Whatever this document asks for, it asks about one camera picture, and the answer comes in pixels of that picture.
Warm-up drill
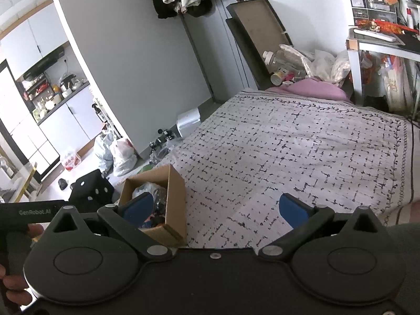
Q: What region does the black dice stool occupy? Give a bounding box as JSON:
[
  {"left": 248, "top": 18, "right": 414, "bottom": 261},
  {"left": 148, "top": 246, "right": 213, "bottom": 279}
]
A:
[{"left": 68, "top": 170, "right": 115, "bottom": 209}]

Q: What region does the red packet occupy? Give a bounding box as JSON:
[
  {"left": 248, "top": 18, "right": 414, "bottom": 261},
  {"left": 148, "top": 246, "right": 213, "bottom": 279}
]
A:
[{"left": 356, "top": 19, "right": 420, "bottom": 35}]

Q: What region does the white door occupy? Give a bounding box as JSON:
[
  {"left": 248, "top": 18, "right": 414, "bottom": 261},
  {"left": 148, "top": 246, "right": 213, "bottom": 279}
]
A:
[{"left": 182, "top": 0, "right": 258, "bottom": 103}]

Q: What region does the white kitchen counter cabinet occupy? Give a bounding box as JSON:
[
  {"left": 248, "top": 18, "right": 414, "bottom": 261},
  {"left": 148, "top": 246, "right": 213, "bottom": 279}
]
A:
[{"left": 32, "top": 82, "right": 109, "bottom": 159}]

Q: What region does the gold metal frame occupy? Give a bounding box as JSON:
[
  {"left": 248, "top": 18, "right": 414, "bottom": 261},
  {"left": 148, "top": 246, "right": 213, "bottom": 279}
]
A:
[{"left": 12, "top": 167, "right": 37, "bottom": 201}]

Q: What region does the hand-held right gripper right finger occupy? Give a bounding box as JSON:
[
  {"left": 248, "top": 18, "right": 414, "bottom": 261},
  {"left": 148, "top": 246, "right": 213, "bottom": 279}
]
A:
[{"left": 259, "top": 193, "right": 384, "bottom": 260}]

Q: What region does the pink blanket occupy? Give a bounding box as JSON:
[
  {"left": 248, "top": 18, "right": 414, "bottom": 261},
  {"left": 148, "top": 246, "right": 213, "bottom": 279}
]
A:
[{"left": 265, "top": 78, "right": 351, "bottom": 102}]

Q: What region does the brown cardboard box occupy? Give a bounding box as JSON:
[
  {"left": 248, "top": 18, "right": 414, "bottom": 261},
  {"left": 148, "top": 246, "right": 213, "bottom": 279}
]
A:
[{"left": 119, "top": 164, "right": 188, "bottom": 247}]

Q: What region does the black tripod clutter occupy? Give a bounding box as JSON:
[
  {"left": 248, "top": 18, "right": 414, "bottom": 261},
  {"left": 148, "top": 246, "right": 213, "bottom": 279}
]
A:
[{"left": 149, "top": 127, "right": 178, "bottom": 165}]

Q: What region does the person's left hand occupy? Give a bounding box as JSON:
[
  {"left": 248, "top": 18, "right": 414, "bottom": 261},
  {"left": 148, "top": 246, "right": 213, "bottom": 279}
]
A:
[{"left": 0, "top": 224, "right": 45, "bottom": 306}]

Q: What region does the grey plastic bag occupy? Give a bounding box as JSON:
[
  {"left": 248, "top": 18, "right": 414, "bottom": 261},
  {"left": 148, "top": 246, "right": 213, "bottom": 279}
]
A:
[{"left": 94, "top": 129, "right": 116, "bottom": 172}]

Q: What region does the clear plastic bottle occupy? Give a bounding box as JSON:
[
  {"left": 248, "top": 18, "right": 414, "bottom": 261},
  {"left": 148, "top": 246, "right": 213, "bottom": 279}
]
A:
[{"left": 262, "top": 49, "right": 307, "bottom": 73}]

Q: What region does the white box appliance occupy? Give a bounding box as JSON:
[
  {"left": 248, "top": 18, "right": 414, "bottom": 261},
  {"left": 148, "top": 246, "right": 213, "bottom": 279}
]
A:
[{"left": 176, "top": 107, "right": 202, "bottom": 137}]

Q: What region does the white keyboard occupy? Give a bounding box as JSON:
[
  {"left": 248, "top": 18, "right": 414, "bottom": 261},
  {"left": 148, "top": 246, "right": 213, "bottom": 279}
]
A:
[{"left": 354, "top": 27, "right": 398, "bottom": 42}]

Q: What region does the pile of white bags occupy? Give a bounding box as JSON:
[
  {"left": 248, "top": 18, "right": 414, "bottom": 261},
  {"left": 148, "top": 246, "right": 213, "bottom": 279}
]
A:
[{"left": 279, "top": 44, "right": 351, "bottom": 84}]

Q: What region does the black patterned white bedspread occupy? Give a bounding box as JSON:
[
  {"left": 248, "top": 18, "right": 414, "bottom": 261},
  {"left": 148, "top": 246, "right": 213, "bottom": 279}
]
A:
[{"left": 154, "top": 91, "right": 420, "bottom": 250}]

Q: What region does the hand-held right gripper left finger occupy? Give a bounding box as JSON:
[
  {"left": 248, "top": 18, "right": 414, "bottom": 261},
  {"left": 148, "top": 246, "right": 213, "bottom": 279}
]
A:
[{"left": 49, "top": 193, "right": 173, "bottom": 260}]

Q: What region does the white and red plastic bag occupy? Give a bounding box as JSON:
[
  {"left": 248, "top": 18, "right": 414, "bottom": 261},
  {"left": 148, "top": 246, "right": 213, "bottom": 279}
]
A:
[{"left": 109, "top": 137, "right": 138, "bottom": 177}]

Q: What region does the white desk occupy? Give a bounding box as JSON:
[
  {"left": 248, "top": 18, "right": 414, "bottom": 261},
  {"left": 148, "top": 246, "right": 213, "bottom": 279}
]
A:
[{"left": 345, "top": 26, "right": 420, "bottom": 106}]

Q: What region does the clear drawer organizer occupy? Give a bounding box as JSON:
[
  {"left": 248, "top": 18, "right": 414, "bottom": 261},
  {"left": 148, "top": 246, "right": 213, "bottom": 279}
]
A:
[{"left": 347, "top": 0, "right": 398, "bottom": 24}]

